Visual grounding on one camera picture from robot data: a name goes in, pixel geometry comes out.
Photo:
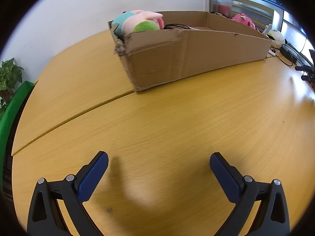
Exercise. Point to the brown cardboard box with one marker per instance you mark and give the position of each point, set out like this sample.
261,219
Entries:
184,59

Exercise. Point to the pink strawberry plush toy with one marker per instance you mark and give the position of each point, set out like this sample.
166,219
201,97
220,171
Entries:
242,19

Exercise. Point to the green table cloth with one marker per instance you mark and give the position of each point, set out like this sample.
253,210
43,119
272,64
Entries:
12,110

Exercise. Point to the white panda plush toy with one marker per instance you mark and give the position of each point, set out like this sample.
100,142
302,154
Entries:
276,38

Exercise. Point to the green potted plant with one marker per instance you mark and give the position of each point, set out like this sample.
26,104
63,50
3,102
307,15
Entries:
9,73

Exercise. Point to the pink pig plush toy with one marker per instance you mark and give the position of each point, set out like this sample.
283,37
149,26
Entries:
137,21

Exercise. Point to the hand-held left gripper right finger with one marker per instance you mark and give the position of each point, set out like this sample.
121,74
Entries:
226,177

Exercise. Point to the white phone stand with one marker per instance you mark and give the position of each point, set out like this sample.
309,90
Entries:
268,29

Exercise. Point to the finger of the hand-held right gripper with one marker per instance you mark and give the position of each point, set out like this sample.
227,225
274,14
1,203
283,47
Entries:
306,67
308,77

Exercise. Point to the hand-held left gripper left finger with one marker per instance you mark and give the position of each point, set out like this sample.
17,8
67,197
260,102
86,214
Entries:
93,177

